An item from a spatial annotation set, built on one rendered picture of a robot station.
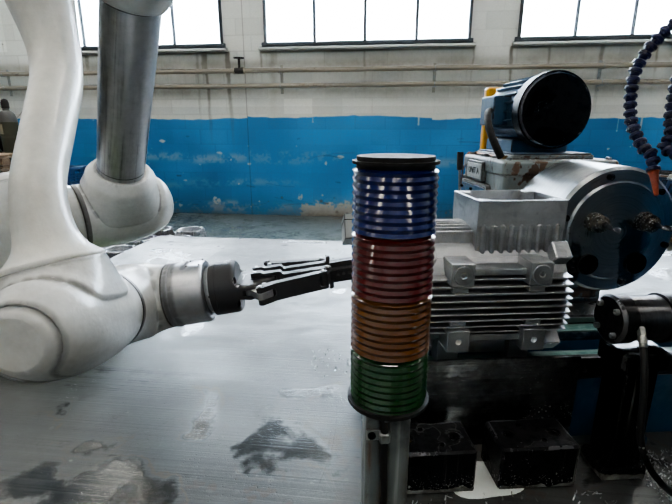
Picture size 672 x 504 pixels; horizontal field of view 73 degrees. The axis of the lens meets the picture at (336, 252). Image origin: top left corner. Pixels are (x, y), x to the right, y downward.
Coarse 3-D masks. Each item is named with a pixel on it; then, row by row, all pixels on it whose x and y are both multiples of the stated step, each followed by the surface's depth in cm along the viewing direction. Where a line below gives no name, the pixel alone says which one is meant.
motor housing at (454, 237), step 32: (448, 224) 62; (480, 256) 60; (512, 256) 60; (544, 256) 60; (448, 288) 57; (480, 288) 58; (512, 288) 59; (448, 320) 58; (480, 320) 58; (512, 320) 58; (544, 320) 60
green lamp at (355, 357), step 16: (352, 352) 34; (352, 368) 35; (368, 368) 33; (384, 368) 32; (400, 368) 32; (416, 368) 33; (352, 384) 35; (368, 384) 33; (384, 384) 32; (400, 384) 32; (416, 384) 33; (368, 400) 33; (384, 400) 33; (400, 400) 33; (416, 400) 33
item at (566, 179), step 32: (576, 160) 100; (544, 192) 94; (576, 192) 86; (608, 192) 86; (640, 192) 86; (576, 224) 87; (640, 224) 86; (576, 256) 89; (608, 256) 89; (640, 256) 89; (608, 288) 92
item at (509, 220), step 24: (456, 192) 67; (480, 192) 68; (504, 192) 68; (528, 192) 67; (456, 216) 67; (480, 216) 59; (504, 216) 59; (528, 216) 59; (552, 216) 59; (480, 240) 60; (504, 240) 60; (528, 240) 60; (552, 240) 60
